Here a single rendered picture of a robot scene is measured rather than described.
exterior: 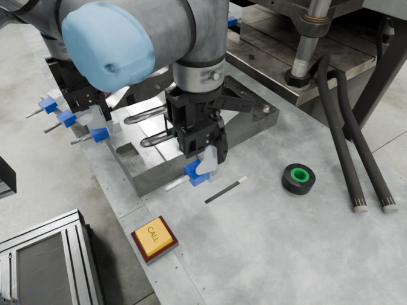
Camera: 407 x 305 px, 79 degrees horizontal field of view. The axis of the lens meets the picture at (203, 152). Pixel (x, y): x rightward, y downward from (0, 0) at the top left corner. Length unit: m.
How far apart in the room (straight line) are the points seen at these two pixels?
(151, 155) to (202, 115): 0.26
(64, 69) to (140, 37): 0.38
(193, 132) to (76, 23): 0.22
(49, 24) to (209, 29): 0.18
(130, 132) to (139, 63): 0.47
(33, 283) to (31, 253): 0.14
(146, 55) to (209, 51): 0.10
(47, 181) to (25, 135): 0.57
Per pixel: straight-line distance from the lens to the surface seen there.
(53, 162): 2.06
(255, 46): 1.40
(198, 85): 0.35
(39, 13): 0.35
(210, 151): 0.46
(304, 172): 0.71
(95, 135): 0.71
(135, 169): 0.62
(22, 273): 1.43
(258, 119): 0.79
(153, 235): 0.58
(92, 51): 0.24
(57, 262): 1.37
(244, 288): 0.58
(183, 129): 0.41
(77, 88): 0.62
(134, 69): 0.25
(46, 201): 1.86
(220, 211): 0.64
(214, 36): 0.32
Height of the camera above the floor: 1.36
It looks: 48 degrees down
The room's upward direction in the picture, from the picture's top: straight up
